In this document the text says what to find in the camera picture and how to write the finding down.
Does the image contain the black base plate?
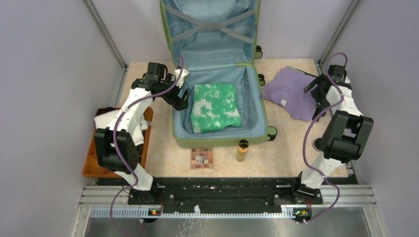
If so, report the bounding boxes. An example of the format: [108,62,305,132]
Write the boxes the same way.
[128,177,323,214]

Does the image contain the eyeshadow palette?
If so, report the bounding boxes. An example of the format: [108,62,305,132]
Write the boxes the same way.
[190,148,213,170]

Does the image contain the white fluffy towel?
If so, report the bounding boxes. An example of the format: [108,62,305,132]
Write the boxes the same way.
[94,110,148,146]

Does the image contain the purple cable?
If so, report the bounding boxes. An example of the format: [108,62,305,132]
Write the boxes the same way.
[109,54,185,236]
[296,52,348,225]

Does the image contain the black folded garment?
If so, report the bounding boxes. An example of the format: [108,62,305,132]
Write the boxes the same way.
[285,66,318,78]

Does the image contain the gold cap bottle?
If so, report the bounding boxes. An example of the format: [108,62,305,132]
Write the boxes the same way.
[236,139,249,162]

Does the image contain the purple t-shirt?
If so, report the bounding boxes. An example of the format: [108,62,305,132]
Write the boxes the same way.
[262,67,317,121]

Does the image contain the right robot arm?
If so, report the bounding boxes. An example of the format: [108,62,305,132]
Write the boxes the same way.
[290,65,374,203]

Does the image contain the green white tie-dye garment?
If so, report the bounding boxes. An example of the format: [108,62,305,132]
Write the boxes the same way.
[190,82,242,134]

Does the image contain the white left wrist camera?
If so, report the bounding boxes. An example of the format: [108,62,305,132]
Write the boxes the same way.
[174,68,190,88]

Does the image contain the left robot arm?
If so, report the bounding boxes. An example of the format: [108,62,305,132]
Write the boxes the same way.
[94,60,191,204]

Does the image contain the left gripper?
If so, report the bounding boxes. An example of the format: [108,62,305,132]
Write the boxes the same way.
[157,74,190,111]

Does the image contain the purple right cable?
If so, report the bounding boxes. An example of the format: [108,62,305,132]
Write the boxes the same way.
[296,52,348,225]

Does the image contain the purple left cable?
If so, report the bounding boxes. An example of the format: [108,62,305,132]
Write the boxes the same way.
[109,54,185,236]

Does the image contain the green suitcase blue lining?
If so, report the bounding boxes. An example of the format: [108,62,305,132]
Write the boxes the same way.
[160,0,278,148]

